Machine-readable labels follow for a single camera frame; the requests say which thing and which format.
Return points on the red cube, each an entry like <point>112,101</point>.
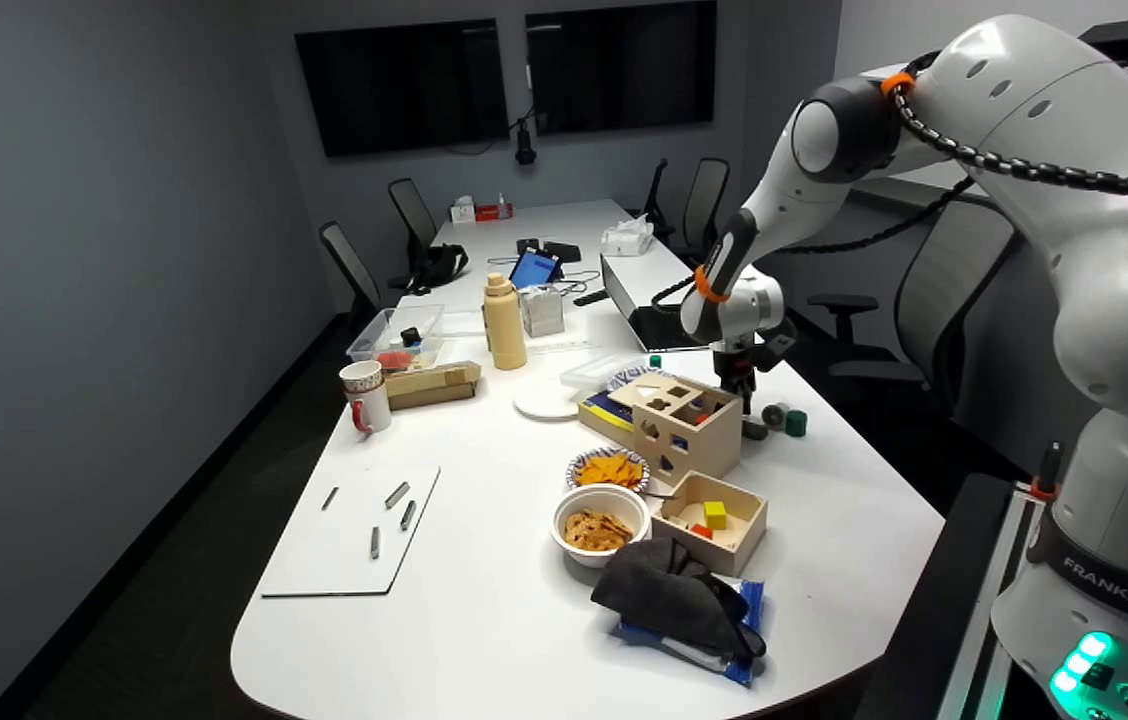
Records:
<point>701,530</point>

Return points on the mesh office chair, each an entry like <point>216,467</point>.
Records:
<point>948,285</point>

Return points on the blue yellow packet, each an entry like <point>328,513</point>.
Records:
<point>605,413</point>

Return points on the green can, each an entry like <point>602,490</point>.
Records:
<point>798,423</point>

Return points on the black office chair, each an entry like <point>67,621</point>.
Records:
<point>414,211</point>
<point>708,201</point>
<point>349,262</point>

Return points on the clear bottle green cap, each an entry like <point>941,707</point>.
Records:
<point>654,362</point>

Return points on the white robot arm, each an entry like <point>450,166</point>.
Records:
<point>1126,304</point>

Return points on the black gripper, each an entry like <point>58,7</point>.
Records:
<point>751,355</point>

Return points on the white box appliance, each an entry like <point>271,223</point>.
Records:
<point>637,281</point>

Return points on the clear plastic cup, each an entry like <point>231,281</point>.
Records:
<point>544,311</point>

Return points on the grey remote control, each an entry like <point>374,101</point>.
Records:
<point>753,429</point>

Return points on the white board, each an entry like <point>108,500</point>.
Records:
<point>338,553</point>

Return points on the patterned bowl of orange chips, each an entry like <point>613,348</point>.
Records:
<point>609,471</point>

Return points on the small white bottle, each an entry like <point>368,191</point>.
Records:
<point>461,211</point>

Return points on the wooden block case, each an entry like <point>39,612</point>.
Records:
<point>429,387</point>

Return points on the dark grey cloth bag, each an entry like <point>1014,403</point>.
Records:
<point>664,593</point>

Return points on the open wooden box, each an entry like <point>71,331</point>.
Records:
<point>737,546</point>

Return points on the clear plastic bag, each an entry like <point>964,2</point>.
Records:
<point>626,238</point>

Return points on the black tray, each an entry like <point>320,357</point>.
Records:
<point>663,326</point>

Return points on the black wall monitor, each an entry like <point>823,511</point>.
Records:
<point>622,66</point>
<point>403,86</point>

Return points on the white bowl of pretzels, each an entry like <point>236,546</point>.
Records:
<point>599,530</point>

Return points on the blue cloth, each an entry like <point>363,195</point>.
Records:
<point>535,270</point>

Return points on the white plate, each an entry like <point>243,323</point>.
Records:
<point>544,405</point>

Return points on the black backpack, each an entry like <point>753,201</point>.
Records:
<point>439,264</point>

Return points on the small red box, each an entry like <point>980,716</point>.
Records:
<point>492,211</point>

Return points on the yellow cube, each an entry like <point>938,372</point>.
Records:
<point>717,513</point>

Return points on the wooden shape sorter box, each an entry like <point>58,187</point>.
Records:
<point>697,433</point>

